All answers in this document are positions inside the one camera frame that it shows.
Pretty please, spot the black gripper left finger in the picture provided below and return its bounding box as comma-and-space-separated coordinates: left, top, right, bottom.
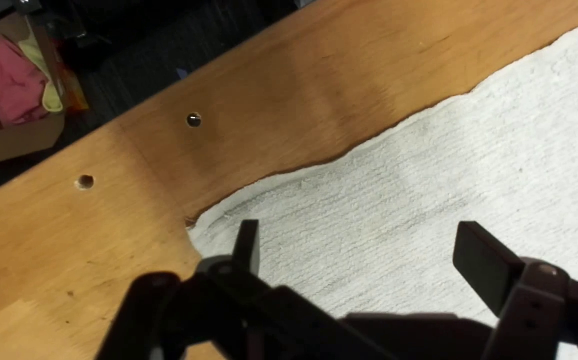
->
231, 219, 262, 276

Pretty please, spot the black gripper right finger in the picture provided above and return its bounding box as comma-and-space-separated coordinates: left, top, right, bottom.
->
452, 220, 529, 318

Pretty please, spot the white cloth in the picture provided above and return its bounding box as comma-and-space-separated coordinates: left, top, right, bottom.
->
186, 8, 578, 360

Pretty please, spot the yellow cloth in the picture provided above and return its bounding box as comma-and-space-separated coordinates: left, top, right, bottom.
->
17, 35, 67, 117

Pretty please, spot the pink cloth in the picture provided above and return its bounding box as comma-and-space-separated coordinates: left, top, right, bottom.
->
0, 35, 52, 128

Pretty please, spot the open cardboard box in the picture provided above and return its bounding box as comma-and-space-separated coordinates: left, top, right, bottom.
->
0, 13, 71, 171

